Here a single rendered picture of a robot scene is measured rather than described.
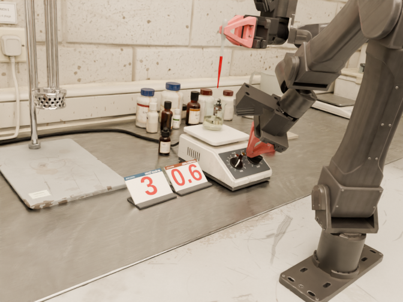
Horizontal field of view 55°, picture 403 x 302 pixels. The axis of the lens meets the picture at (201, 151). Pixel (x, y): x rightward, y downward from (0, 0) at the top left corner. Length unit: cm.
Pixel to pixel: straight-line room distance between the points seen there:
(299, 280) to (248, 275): 7
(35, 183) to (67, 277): 29
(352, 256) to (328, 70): 31
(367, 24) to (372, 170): 19
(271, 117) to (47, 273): 48
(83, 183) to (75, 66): 48
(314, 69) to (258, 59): 98
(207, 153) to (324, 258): 37
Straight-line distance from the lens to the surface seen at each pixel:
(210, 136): 88
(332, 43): 65
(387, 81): 53
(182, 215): 72
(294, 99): 76
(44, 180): 82
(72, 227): 68
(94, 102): 119
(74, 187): 79
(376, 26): 51
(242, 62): 160
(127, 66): 127
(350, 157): 56
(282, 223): 75
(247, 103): 76
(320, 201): 59
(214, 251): 64
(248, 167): 86
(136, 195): 75
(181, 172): 82
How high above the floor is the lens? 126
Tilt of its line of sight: 21 degrees down
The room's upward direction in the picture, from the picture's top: 6 degrees clockwise
